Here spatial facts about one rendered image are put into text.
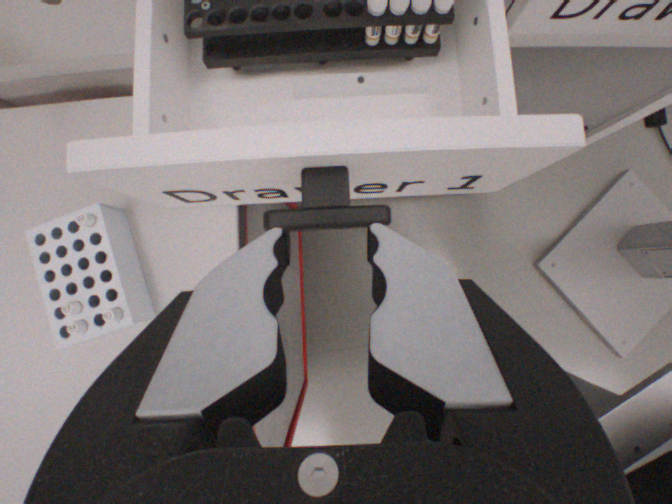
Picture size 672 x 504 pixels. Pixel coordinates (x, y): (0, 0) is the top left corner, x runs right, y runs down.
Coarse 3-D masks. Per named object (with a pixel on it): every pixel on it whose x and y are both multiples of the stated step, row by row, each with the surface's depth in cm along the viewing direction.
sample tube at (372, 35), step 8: (368, 0) 19; (376, 0) 18; (384, 0) 18; (368, 8) 19; (376, 8) 19; (384, 8) 19; (368, 32) 21; (376, 32) 21; (368, 40) 22; (376, 40) 22
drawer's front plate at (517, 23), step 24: (528, 0) 24; (552, 0) 24; (576, 0) 24; (624, 0) 24; (648, 0) 23; (528, 24) 26; (552, 24) 26; (576, 24) 26; (600, 24) 26; (624, 24) 26; (648, 24) 26
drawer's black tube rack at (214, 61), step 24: (216, 0) 23; (240, 0) 20; (264, 0) 20; (216, 24) 21; (216, 48) 23; (240, 48) 22; (264, 48) 23; (288, 48) 23; (312, 48) 22; (336, 48) 22; (360, 48) 22; (384, 48) 22; (408, 48) 22; (432, 48) 22
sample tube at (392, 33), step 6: (390, 0) 19; (396, 0) 18; (402, 0) 18; (408, 0) 19; (390, 6) 19; (396, 6) 19; (402, 6) 19; (396, 12) 19; (402, 12) 19; (390, 30) 21; (396, 30) 21; (390, 36) 22; (396, 36) 22; (390, 42) 22; (396, 42) 22
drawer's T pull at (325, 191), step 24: (312, 168) 18; (336, 168) 18; (312, 192) 18; (336, 192) 18; (264, 216) 18; (288, 216) 18; (312, 216) 18; (336, 216) 18; (360, 216) 18; (384, 216) 18
